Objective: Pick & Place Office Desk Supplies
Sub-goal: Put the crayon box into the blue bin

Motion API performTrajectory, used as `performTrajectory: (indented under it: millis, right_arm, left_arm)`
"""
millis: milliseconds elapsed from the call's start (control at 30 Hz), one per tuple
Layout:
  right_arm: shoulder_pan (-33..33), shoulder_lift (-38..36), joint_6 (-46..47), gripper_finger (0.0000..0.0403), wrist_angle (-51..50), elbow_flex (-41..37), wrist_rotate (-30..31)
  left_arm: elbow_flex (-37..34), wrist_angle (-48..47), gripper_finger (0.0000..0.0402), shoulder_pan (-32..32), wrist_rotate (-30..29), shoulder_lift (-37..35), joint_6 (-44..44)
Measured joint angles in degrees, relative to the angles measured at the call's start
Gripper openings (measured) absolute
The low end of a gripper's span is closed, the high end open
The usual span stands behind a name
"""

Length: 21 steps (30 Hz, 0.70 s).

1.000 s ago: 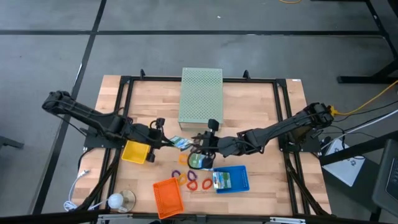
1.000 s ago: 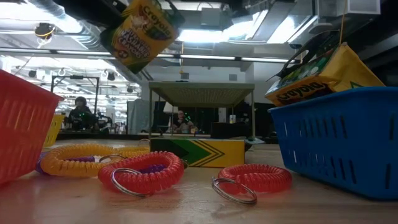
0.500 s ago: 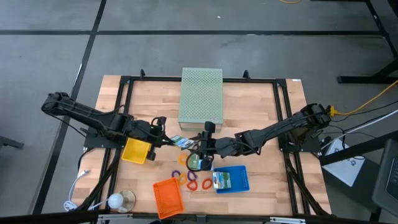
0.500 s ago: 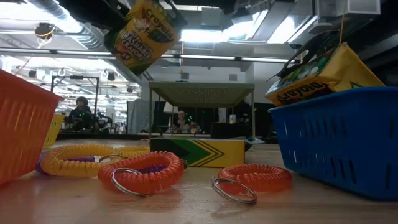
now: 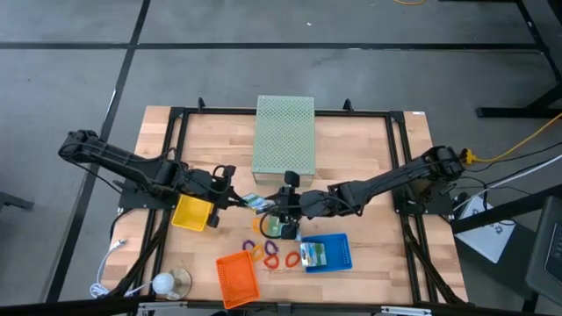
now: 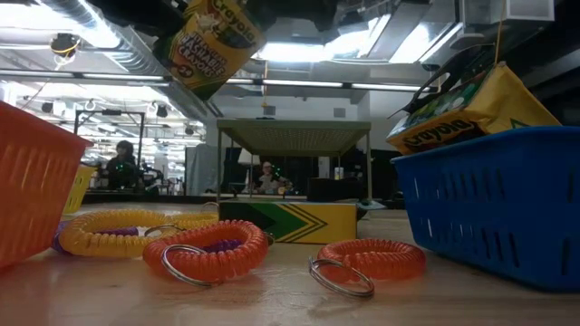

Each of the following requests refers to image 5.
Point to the blue plastic basket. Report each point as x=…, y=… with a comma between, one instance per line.
x=340, y=252

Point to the dark grey chair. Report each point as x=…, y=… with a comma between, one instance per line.
x=546, y=254

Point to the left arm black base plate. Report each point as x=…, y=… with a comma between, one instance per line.
x=136, y=202

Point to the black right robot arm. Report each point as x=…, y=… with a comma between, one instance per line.
x=386, y=177

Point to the black aluminium table frame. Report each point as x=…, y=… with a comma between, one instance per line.
x=219, y=110

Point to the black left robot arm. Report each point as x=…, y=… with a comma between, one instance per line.
x=114, y=160

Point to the black clamp knob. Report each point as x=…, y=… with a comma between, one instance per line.
x=201, y=104
x=348, y=105

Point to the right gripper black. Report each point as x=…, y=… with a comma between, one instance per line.
x=292, y=204

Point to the yellow plastic basket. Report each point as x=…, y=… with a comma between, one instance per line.
x=191, y=215

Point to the silver metal bracket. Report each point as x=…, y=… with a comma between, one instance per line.
x=406, y=310
x=153, y=309

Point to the black desk beam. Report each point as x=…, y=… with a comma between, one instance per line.
x=505, y=210

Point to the black furniture foot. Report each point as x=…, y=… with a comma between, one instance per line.
x=13, y=201

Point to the white round ball device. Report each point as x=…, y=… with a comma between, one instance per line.
x=163, y=283

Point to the orange plastic basket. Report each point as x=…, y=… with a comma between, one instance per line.
x=237, y=278

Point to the white box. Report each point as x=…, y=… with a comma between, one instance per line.
x=487, y=239

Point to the green perforated metal shelf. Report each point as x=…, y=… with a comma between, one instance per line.
x=284, y=136

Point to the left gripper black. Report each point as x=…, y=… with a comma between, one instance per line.
x=206, y=184

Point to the black desk leg frame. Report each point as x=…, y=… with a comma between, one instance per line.
x=505, y=112

